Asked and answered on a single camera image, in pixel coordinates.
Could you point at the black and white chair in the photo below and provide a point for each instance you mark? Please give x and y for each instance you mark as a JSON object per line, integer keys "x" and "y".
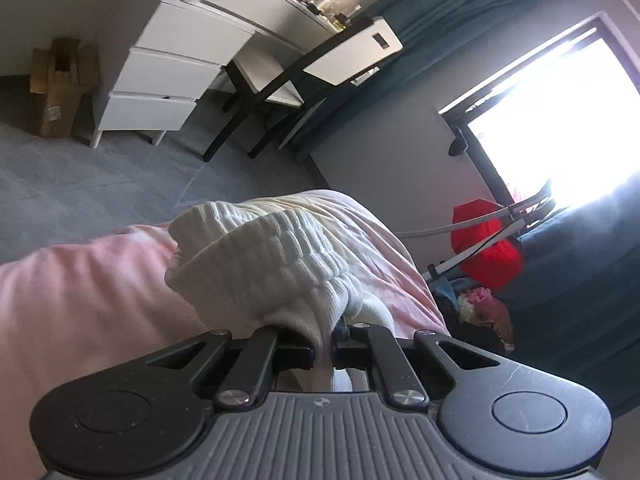
{"x": 345, "y": 55}

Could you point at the thin black and white pole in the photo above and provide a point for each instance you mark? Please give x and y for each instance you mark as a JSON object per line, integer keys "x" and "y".
{"x": 475, "y": 251}

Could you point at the bright window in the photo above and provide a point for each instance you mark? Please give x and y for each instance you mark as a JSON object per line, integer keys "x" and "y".
{"x": 565, "y": 120}

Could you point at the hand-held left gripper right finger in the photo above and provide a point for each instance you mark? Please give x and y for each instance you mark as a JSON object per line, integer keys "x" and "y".
{"x": 345, "y": 352}

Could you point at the red bag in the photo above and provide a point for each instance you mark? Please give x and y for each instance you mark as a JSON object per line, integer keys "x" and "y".
{"x": 487, "y": 250}

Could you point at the white zip-up garment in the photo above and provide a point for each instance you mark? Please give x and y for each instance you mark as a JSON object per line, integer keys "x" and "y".
{"x": 270, "y": 260}

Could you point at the bed with pink sheet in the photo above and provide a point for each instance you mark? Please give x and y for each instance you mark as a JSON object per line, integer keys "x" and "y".
{"x": 75, "y": 305}

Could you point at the brown cardboard box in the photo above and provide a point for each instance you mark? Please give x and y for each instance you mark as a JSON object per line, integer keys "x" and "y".
{"x": 60, "y": 90}

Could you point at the white desk with drawers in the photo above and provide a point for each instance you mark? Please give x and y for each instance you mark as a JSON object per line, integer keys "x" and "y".
{"x": 180, "y": 60}

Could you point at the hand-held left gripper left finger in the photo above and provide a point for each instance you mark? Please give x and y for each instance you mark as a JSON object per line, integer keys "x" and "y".
{"x": 295, "y": 352}

